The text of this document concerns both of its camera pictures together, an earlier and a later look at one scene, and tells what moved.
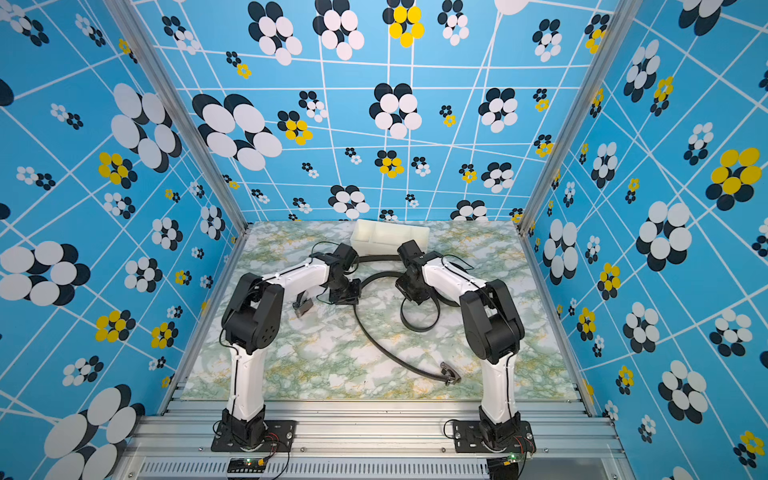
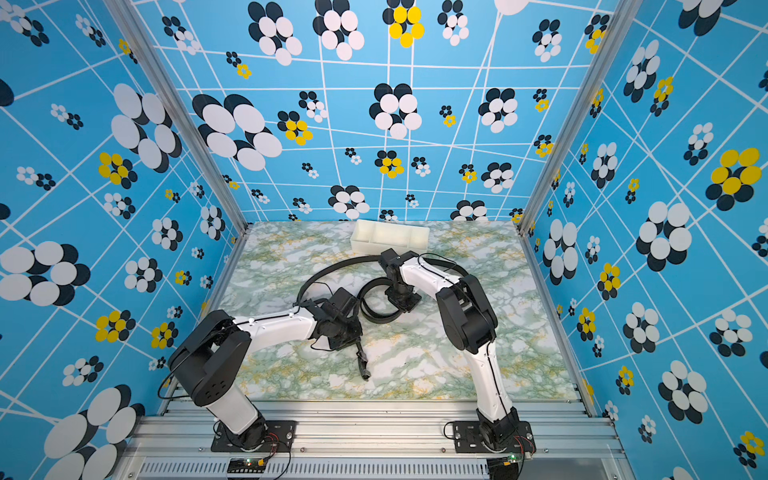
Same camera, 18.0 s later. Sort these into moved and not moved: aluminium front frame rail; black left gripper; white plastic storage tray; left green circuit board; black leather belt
Moved: black left gripper; black leather belt
Not moved: aluminium front frame rail; white plastic storage tray; left green circuit board
